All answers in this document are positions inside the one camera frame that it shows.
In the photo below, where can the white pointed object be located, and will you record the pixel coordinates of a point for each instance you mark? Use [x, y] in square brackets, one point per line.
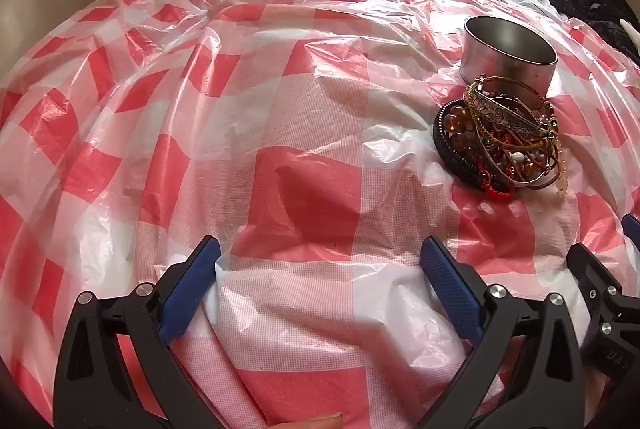
[630, 36]

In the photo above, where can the person's left hand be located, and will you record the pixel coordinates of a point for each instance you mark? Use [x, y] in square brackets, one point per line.
[310, 422]

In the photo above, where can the red checked plastic sheet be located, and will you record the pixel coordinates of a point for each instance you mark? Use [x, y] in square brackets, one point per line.
[260, 149]

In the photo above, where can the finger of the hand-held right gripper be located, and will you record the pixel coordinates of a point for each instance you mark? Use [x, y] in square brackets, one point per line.
[595, 289]
[632, 234]

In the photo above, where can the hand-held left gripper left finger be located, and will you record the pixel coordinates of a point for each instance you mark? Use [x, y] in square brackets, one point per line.
[190, 290]

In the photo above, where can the round metal tin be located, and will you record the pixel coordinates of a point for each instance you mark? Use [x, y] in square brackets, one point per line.
[505, 54]

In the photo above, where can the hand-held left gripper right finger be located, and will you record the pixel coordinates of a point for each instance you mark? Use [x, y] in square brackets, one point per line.
[452, 290]

